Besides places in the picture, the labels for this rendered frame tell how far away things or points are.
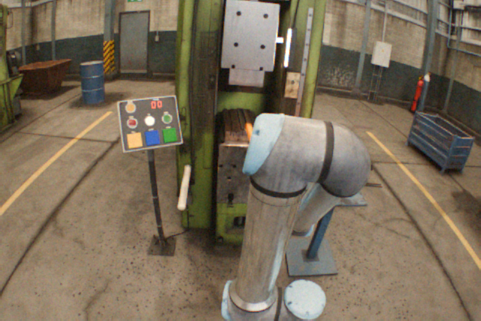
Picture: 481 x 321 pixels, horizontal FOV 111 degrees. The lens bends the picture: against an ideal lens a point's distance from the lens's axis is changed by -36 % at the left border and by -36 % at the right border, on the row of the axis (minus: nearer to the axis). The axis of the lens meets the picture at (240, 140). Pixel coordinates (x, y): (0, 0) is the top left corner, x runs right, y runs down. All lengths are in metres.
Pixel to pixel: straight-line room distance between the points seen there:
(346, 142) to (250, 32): 1.11
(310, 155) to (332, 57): 7.56
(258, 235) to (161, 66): 7.49
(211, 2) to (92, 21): 7.47
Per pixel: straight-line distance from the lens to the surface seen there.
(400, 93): 9.39
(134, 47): 8.14
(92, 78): 5.82
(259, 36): 1.47
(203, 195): 2.00
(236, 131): 1.58
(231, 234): 2.02
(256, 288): 0.72
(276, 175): 0.44
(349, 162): 0.45
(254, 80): 1.50
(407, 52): 9.29
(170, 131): 1.44
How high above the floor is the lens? 1.59
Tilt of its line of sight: 25 degrees down
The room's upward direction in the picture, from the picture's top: 5 degrees clockwise
